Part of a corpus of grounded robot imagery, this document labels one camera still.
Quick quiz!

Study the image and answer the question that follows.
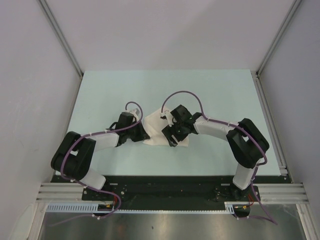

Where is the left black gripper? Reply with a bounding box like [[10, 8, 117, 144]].
[[125, 120, 150, 143]]

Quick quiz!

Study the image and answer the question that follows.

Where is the white cloth napkin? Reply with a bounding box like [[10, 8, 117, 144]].
[[142, 106, 190, 148]]

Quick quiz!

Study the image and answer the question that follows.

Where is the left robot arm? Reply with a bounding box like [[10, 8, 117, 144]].
[[50, 110, 150, 200]]

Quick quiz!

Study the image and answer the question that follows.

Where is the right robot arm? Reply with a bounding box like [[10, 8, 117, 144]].
[[160, 104, 270, 201]]

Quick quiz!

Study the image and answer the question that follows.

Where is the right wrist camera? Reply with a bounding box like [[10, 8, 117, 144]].
[[160, 110, 174, 127]]

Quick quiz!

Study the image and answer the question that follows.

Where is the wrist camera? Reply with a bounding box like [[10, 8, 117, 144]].
[[127, 108, 140, 121], [160, 110, 174, 127]]

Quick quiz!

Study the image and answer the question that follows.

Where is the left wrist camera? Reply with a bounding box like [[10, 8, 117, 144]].
[[127, 108, 140, 121]]

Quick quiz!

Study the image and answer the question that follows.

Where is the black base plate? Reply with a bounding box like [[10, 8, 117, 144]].
[[51, 174, 292, 212]]

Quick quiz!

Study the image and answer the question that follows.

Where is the white slotted cable duct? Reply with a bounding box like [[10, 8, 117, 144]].
[[46, 201, 237, 215]]

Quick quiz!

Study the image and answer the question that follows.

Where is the aluminium frame rail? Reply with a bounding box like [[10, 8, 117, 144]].
[[36, 182, 84, 202]]

